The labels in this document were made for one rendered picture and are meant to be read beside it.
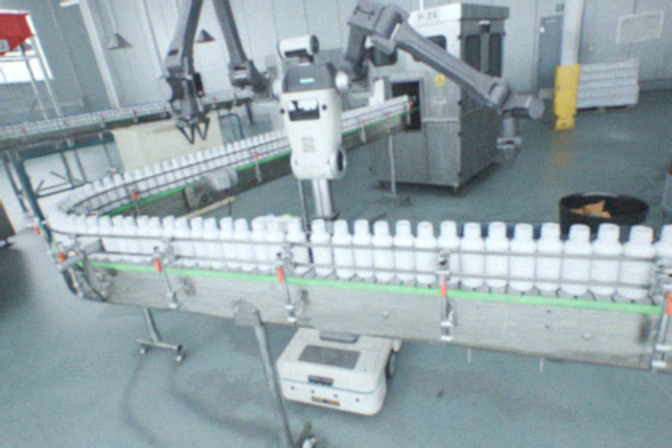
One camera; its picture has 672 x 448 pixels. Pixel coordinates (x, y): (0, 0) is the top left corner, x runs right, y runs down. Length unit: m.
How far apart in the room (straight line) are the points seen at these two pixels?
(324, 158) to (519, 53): 11.51
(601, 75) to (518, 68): 3.23
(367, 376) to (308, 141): 1.09
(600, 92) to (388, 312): 9.48
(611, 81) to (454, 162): 6.12
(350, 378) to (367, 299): 0.85
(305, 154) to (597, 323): 1.20
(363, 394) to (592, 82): 9.12
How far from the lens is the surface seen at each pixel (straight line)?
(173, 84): 1.40
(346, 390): 2.02
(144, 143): 5.07
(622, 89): 10.48
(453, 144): 4.71
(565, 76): 8.52
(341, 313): 1.22
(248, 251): 1.29
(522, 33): 13.00
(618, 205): 3.02
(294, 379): 2.12
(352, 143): 3.86
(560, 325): 1.14
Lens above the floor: 1.58
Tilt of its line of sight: 22 degrees down
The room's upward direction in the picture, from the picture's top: 7 degrees counter-clockwise
